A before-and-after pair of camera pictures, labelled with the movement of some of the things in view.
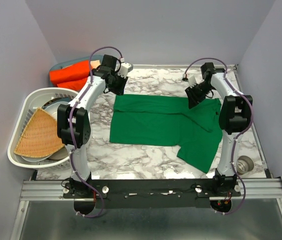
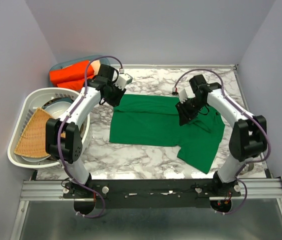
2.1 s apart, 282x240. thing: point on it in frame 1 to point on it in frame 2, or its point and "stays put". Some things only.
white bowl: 52,108 stays put
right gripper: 193,99 to 185,116
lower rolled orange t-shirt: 77,84 stays put
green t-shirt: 156,121 stays put
